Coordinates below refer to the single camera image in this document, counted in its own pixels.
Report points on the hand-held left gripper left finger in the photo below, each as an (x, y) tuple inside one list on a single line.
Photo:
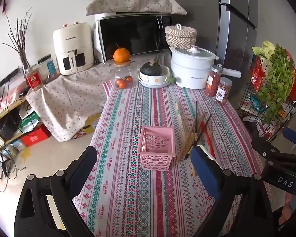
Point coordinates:
[(83, 170)]

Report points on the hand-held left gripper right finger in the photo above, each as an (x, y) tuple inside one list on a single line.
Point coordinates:
[(204, 175)]

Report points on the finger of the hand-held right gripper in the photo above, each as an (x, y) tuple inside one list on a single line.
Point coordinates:
[(264, 148), (293, 138)]

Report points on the black chopstick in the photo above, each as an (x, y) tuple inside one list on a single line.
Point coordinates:
[(195, 118), (202, 128)]

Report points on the pink plastic basket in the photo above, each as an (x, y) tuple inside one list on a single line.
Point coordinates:
[(153, 155)]

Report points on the wooden chopstick with green mark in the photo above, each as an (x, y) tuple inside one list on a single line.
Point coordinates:
[(180, 118)]

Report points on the yellow cardboard box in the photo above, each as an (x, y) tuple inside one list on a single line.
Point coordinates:
[(91, 124)]

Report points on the red box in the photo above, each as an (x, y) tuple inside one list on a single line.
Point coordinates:
[(35, 137)]

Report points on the yellow star floor sticker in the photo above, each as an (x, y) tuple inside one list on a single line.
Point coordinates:
[(27, 154)]

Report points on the striped patterned tablecloth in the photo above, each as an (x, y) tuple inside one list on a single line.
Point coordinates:
[(138, 197)]

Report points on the leafy green herbs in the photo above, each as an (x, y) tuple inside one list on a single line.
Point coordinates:
[(278, 79)]

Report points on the short snack jar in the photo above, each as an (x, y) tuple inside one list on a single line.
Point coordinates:
[(223, 91)]

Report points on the tall red snack jar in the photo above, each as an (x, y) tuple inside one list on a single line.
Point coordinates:
[(213, 81)]

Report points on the pale green lettuce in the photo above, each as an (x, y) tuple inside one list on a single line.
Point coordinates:
[(266, 48)]

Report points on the small tangerine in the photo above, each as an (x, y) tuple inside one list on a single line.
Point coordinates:
[(120, 83), (128, 79)]

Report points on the wooden shelf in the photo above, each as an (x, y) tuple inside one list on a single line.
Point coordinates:
[(7, 111)]

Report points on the glass jar with red label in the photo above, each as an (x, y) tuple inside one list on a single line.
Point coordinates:
[(34, 80)]

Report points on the white electric pot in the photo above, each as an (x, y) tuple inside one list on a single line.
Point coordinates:
[(190, 69)]

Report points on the glass jar with blue label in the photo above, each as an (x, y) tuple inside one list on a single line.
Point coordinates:
[(48, 66)]

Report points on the green pumpkin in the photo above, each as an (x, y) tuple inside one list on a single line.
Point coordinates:
[(150, 69)]

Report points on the large orange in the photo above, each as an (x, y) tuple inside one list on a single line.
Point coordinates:
[(121, 55)]

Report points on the cream air fryer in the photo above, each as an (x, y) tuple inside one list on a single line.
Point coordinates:
[(71, 42)]

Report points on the woven basket with lid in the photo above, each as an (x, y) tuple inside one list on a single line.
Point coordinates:
[(181, 38)]

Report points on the dried branches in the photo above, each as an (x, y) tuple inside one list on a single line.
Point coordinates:
[(21, 44)]

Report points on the black microwave oven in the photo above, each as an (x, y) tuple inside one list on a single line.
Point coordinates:
[(133, 34)]

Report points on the grey refrigerator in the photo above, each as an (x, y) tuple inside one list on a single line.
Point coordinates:
[(199, 17)]

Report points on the floral cloth cover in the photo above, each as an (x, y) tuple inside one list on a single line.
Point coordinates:
[(135, 2)]

